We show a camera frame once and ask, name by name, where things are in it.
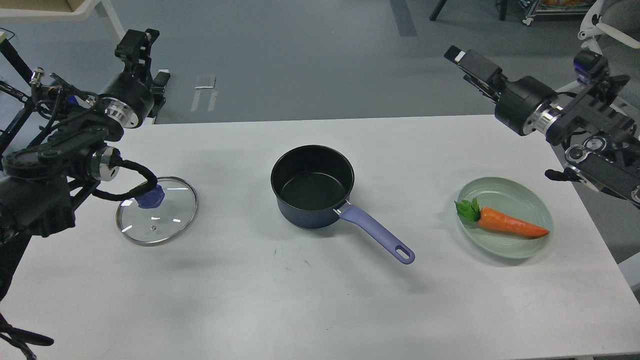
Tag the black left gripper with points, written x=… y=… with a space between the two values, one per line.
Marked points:
x=125 y=99

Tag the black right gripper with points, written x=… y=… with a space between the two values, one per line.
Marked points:
x=524 y=106

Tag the glass lid blue knob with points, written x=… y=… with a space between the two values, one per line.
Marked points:
x=159 y=216

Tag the blue saucepan with handle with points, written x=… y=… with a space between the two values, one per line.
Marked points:
x=312 y=185

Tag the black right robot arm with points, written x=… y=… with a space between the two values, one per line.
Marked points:
x=600 y=144

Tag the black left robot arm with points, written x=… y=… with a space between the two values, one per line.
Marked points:
x=55 y=152

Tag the metal cart with casters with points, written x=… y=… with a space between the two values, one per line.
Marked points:
x=544 y=10

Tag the orange toy carrot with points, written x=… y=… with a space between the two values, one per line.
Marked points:
x=495 y=220

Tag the pale green plate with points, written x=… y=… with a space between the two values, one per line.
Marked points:
x=515 y=200

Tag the white office chair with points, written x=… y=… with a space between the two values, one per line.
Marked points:
x=611 y=28

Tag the black metal rack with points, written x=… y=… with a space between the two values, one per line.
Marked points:
x=15 y=100

